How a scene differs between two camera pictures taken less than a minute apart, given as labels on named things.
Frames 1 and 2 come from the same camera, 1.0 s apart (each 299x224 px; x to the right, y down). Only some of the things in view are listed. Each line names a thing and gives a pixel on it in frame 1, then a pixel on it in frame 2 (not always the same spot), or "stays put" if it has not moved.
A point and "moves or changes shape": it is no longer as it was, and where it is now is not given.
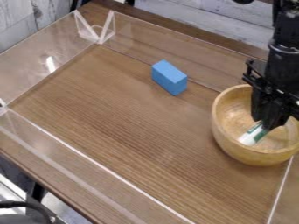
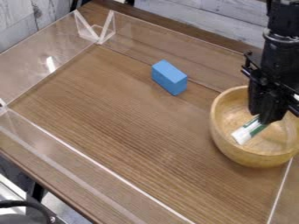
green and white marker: [256, 134] moves or changes shape
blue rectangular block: [170, 78] stays put
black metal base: [35, 215] stays put
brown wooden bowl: [232, 121] stays put
